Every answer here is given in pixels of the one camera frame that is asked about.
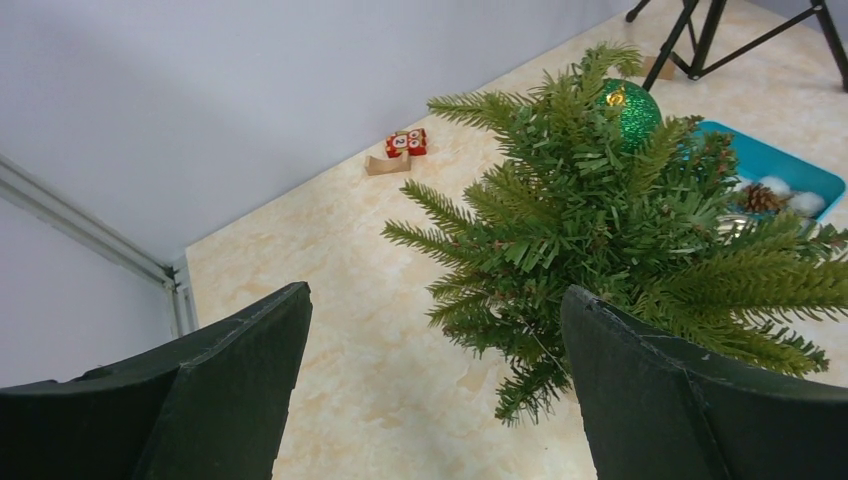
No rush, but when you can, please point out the teal plastic tray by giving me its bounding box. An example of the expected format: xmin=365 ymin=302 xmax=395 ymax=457
xmin=699 ymin=121 xmax=846 ymax=226

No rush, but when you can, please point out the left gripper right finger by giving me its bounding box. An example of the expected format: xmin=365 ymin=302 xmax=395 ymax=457
xmin=561 ymin=285 xmax=847 ymax=479

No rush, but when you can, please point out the black music stand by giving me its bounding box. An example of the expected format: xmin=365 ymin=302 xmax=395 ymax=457
xmin=624 ymin=0 xmax=848 ymax=94

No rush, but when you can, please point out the pine cone ornament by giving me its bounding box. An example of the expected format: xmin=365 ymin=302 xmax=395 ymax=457
xmin=737 ymin=183 xmax=787 ymax=214

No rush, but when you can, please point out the small wooden block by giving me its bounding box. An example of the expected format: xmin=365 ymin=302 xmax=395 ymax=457
xmin=365 ymin=152 xmax=412 ymax=176

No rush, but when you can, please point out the small green christmas tree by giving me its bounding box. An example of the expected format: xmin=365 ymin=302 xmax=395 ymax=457
xmin=383 ymin=43 xmax=847 ymax=425

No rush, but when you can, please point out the red gift box ornament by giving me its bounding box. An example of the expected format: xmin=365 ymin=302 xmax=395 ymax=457
xmin=384 ymin=128 xmax=427 ymax=158

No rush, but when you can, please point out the green glitter ball ornament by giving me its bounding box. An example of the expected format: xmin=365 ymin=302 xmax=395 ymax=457
xmin=597 ymin=78 xmax=663 ymax=153

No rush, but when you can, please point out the white cotton ball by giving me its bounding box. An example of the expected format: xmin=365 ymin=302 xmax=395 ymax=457
xmin=786 ymin=191 xmax=827 ymax=218

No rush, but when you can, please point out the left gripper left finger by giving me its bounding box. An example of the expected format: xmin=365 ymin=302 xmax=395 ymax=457
xmin=1 ymin=282 xmax=313 ymax=479

